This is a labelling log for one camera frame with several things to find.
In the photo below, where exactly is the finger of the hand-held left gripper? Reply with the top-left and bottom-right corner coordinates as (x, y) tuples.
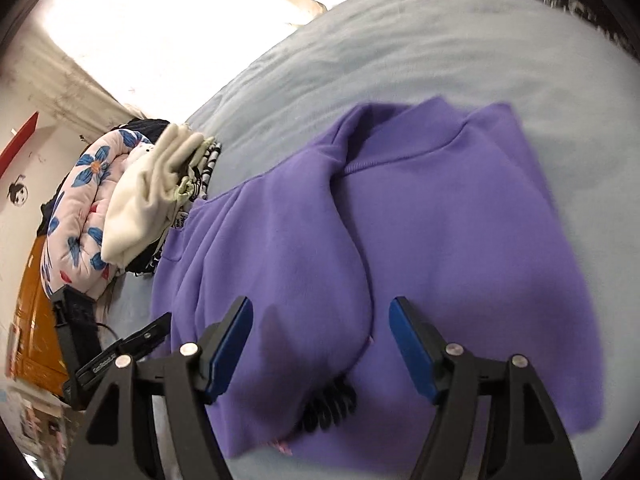
(119, 311), (173, 362)

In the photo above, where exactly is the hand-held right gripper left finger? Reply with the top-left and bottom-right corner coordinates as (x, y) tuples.
(62, 296), (254, 480)

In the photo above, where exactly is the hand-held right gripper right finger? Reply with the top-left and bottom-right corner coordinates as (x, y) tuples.
(389, 296), (584, 480)

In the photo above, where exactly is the purple hoodie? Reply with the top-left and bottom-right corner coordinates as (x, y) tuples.
(150, 97), (608, 461)

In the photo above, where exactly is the orange wooden cabinet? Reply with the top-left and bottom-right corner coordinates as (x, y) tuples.
(7, 235), (69, 383)

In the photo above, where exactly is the pink floral quilt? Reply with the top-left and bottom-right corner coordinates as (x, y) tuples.
(40, 129), (151, 298)

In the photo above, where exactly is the cluttered shelf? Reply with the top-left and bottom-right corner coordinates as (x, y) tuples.
(7, 387), (77, 463)

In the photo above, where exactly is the cream folded garment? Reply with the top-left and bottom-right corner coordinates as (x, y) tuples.
(101, 124), (206, 266)

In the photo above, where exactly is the pale green garment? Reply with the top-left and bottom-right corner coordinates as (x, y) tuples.
(165, 180), (202, 207)

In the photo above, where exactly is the black white striped garment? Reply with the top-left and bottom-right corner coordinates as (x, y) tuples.
(132, 140), (223, 277)

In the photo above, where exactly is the red board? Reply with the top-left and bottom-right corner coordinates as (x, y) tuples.
(0, 111), (40, 179)

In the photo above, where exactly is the dark knit garment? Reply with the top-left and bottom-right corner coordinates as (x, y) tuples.
(117, 118), (173, 143)

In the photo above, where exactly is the beige curtain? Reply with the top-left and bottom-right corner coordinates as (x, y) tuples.
(2, 25), (146, 131)

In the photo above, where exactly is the light blue bed sheet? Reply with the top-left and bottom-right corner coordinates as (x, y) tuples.
(90, 0), (640, 480)

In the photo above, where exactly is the black white patterned cloth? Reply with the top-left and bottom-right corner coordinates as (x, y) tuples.
(540, 0), (637, 47)

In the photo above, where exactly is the panda wall sticker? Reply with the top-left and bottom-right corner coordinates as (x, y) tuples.
(7, 174), (30, 209)

